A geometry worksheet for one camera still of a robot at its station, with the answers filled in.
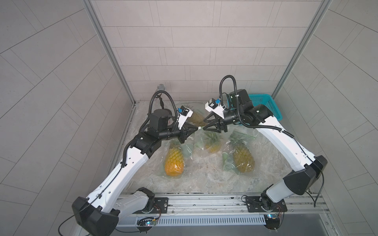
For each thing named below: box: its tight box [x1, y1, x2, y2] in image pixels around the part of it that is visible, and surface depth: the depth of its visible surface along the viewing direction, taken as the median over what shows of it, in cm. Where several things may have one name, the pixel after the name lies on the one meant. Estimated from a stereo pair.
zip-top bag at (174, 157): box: [157, 137, 194, 179], surface depth 81 cm
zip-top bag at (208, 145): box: [190, 127, 230, 163], surface depth 87 cm
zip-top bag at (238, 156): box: [221, 130, 256, 176], surface depth 82 cm
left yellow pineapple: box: [164, 144, 185, 177], surface depth 78 cm
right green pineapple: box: [228, 135, 255, 174], surface depth 81 cm
